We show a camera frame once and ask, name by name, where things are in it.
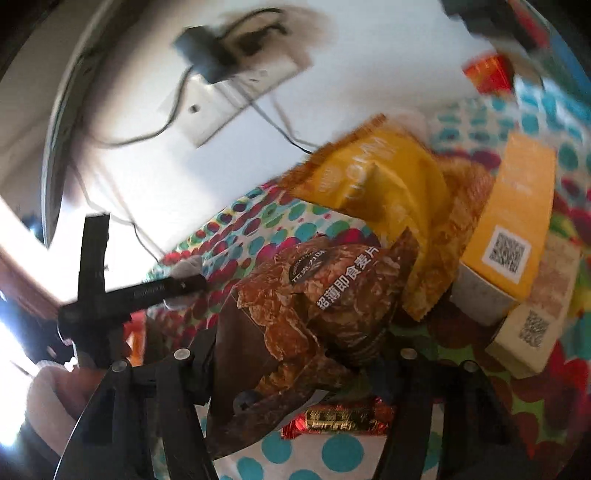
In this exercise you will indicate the blue object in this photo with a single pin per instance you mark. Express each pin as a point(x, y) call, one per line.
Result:
point(569, 50)

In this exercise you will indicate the small red packet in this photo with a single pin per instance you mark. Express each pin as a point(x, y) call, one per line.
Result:
point(489, 74)

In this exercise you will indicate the dotted colourful tablecloth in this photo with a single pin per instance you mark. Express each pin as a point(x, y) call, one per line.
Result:
point(258, 221)

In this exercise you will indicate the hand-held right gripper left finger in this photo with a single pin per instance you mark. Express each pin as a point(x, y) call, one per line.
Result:
point(184, 383)

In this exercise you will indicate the white wall socket plate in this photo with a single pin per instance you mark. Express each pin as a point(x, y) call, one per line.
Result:
point(221, 106)

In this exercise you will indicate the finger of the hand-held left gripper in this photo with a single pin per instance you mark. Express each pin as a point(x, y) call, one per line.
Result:
point(161, 290)

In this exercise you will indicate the person's left hand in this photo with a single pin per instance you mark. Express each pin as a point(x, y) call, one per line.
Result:
point(60, 397)

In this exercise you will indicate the red candy wrapper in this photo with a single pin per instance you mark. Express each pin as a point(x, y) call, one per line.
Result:
point(341, 417)

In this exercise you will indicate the dark object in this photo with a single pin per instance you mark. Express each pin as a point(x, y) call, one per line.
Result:
point(485, 18)

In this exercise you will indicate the black plug adapter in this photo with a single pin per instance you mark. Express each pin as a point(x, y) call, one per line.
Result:
point(198, 50)

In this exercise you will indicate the brown cereal packet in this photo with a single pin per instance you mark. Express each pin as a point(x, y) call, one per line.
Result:
point(323, 295)

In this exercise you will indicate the yellow snack packet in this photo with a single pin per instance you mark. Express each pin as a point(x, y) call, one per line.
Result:
point(369, 184)

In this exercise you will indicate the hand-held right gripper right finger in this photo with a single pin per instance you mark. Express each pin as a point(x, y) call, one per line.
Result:
point(415, 392)

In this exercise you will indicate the pale yellow carton box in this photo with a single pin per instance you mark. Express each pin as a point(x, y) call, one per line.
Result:
point(545, 295)

